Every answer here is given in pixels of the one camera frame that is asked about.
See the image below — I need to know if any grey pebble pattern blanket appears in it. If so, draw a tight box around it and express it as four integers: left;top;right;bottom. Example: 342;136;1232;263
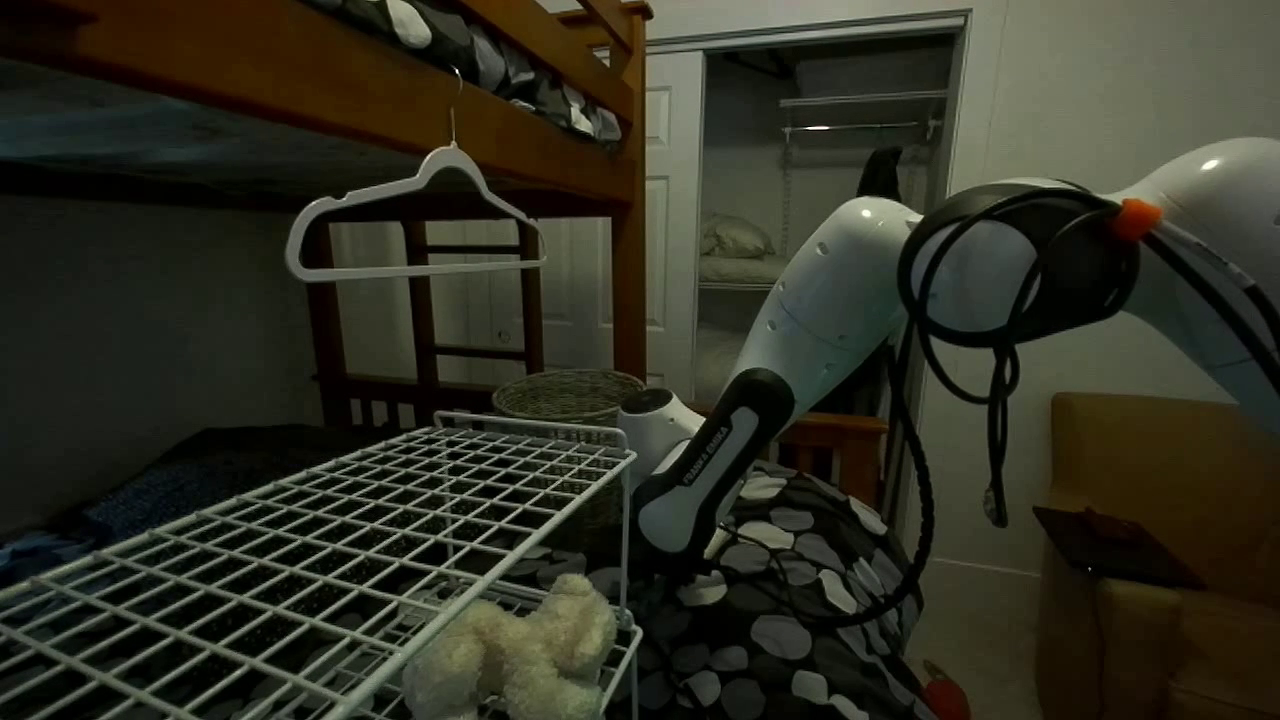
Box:
617;457;937;720

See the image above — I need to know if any red round object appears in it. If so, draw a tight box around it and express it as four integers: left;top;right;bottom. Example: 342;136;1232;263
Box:
915;659;975;720

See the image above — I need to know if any white clothes hanger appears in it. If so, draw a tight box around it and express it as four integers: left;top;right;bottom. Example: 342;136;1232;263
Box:
281;75;548;287

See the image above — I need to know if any white closet shelf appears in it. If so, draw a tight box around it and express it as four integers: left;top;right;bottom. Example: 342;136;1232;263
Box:
776;83;953;172

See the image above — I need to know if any pebble pattern bunk bedding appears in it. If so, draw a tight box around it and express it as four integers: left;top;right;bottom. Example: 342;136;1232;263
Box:
312;0;631;149

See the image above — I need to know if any white closet door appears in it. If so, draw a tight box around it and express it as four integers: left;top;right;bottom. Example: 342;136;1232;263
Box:
640;48;713;406

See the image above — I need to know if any white wire shelf rack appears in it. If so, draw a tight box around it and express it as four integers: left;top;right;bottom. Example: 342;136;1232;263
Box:
0;410;649;720

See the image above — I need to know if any dark flat tablet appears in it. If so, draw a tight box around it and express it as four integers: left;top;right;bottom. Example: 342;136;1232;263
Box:
1032;502;1206;594

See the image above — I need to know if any wooden bunk bed frame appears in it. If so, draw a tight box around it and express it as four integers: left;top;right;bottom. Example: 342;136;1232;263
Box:
0;0;655;444

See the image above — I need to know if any orange cable tape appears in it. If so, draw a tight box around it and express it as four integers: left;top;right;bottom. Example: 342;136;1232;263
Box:
1111;198;1169;247

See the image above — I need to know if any white pillow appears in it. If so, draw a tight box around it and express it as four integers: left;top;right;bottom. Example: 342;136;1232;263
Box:
697;218;779;263

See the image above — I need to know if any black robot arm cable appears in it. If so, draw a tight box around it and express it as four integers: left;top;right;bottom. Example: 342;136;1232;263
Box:
794;179;1280;637

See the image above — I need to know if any cream plush toy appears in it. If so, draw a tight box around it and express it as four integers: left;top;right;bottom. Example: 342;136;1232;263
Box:
394;569;624;720

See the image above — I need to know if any dark blue mattress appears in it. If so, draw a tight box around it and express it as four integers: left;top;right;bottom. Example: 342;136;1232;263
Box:
0;420;356;586

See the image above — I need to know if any brown cardboard box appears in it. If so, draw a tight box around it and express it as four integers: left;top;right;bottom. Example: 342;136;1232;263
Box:
1036;389;1280;720

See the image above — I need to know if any woven round basket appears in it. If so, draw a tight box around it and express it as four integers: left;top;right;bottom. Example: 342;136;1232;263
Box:
487;369;650;427

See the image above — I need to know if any brown wooden furniture piece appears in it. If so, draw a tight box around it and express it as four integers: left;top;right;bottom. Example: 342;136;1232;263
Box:
776;410;897;507

